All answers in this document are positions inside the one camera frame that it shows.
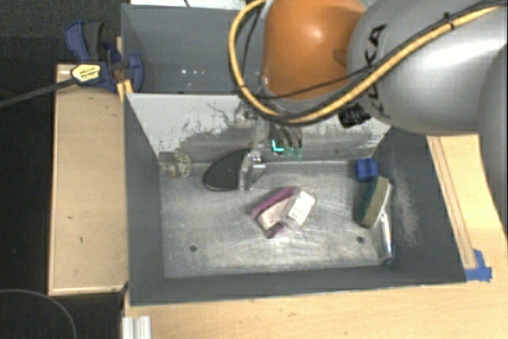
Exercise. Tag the small blue block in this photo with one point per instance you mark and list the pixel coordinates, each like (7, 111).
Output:
(367, 169)

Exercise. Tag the black cylinder on white bracket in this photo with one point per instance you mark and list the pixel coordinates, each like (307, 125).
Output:
(353, 116)

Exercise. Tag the pale wood board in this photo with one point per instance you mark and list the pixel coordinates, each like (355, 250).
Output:
(87, 190)

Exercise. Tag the clear glass jar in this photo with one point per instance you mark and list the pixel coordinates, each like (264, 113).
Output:
(176, 164)

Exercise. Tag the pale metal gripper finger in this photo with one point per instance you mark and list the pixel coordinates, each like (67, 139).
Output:
(251, 172)

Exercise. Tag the green and yellow sponge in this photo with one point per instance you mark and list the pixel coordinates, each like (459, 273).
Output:
(371, 202)

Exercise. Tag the grey metal bin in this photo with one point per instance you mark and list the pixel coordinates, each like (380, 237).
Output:
(222, 226)

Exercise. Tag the black flat oval object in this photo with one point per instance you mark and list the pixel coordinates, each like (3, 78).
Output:
(222, 172)

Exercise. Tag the purple and white packet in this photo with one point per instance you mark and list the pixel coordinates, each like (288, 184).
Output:
(278, 210)

